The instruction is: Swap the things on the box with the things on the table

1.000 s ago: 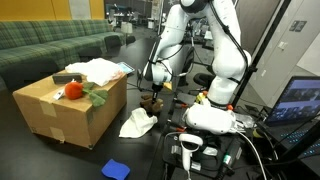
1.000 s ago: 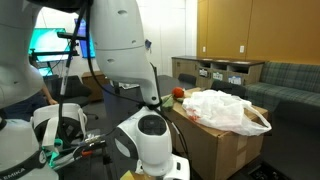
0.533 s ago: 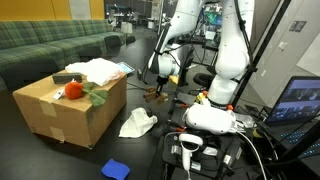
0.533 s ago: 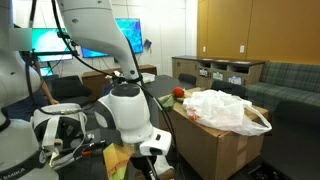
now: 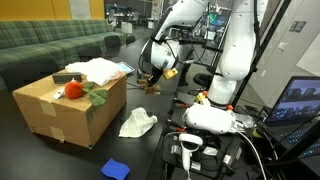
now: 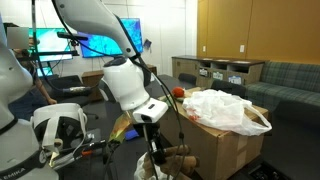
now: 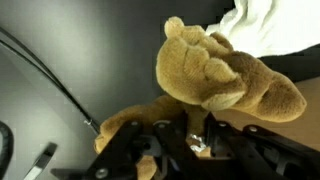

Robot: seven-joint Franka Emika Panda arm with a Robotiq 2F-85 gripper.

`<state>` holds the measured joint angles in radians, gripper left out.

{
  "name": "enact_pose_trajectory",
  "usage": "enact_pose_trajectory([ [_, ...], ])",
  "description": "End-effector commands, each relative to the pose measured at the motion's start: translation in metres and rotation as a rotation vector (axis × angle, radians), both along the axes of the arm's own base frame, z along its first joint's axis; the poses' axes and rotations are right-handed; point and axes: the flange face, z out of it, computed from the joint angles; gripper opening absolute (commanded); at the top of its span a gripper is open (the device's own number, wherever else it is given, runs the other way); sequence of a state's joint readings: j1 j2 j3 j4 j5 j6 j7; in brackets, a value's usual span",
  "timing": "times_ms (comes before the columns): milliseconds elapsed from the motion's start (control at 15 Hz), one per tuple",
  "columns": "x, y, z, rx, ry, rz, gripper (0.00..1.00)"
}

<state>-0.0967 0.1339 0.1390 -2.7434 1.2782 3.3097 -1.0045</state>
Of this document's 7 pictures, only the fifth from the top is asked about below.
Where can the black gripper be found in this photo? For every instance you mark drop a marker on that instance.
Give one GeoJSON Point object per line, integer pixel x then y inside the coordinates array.
{"type": "Point", "coordinates": [157, 71]}

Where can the white framed tablet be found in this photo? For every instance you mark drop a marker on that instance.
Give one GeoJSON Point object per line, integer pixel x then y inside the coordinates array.
{"type": "Point", "coordinates": [126, 67]}

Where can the black stool seat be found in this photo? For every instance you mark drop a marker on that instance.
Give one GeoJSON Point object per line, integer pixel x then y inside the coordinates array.
{"type": "Point", "coordinates": [202, 80]}

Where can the white wall switch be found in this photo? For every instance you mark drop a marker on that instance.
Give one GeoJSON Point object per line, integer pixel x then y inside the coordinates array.
{"type": "Point", "coordinates": [282, 45]}

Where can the yellow orange tool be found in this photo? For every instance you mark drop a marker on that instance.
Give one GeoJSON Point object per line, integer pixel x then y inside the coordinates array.
{"type": "Point", "coordinates": [200, 97]}

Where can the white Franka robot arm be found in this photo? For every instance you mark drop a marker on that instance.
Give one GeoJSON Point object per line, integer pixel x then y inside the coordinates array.
{"type": "Point", "coordinates": [233, 50]}

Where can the black open laptop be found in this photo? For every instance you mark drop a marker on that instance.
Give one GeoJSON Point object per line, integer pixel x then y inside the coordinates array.
{"type": "Point", "coordinates": [296, 100]}

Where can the brown cardboard box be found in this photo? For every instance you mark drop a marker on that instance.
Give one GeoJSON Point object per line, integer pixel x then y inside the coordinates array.
{"type": "Point", "coordinates": [76, 116]}

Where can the grey wall sign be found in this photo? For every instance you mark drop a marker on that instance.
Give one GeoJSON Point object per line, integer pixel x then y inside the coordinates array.
{"type": "Point", "coordinates": [297, 26]}

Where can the white plastic bag orange print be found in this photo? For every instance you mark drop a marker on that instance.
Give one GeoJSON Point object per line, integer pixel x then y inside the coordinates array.
{"type": "Point", "coordinates": [100, 70]}

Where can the clear plastic wrap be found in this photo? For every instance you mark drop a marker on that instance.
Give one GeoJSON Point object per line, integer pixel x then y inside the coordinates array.
{"type": "Point", "coordinates": [245, 120]}

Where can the white terry towel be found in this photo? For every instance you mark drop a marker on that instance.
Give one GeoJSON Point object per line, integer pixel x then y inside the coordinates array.
{"type": "Point", "coordinates": [138, 123]}

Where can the plush red rose green leaves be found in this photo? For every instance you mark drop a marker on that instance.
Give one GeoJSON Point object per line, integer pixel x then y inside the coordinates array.
{"type": "Point", "coordinates": [74, 90]}

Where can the yellow wrist camera mount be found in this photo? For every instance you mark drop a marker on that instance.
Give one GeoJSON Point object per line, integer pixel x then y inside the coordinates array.
{"type": "Point", "coordinates": [170, 73]}

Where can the black power adapter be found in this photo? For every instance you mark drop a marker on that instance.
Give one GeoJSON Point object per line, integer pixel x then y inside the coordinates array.
{"type": "Point", "coordinates": [230, 156]}

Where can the white VR controller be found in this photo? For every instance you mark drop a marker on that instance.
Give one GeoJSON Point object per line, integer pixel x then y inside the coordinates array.
{"type": "Point", "coordinates": [188, 143]}

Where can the white VR headset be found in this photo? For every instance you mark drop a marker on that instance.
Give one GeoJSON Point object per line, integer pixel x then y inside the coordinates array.
{"type": "Point", "coordinates": [208, 118]}

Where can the black camera stand pole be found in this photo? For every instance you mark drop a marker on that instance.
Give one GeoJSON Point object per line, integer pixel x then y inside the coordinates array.
{"type": "Point", "coordinates": [263, 46]}

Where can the brown plush moose toy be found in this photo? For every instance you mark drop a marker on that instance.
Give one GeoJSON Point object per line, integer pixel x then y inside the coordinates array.
{"type": "Point", "coordinates": [151, 90]}

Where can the blue wavy sponge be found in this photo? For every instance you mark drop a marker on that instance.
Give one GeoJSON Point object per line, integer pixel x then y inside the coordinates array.
{"type": "Point", "coordinates": [115, 169]}

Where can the green plaid sofa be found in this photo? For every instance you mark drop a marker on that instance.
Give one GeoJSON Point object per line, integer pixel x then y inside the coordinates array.
{"type": "Point", "coordinates": [33, 40]}

